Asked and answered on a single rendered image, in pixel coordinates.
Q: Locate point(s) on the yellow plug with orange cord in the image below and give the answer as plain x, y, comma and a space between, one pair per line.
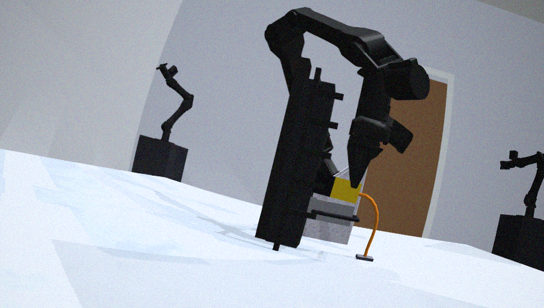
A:
340, 189

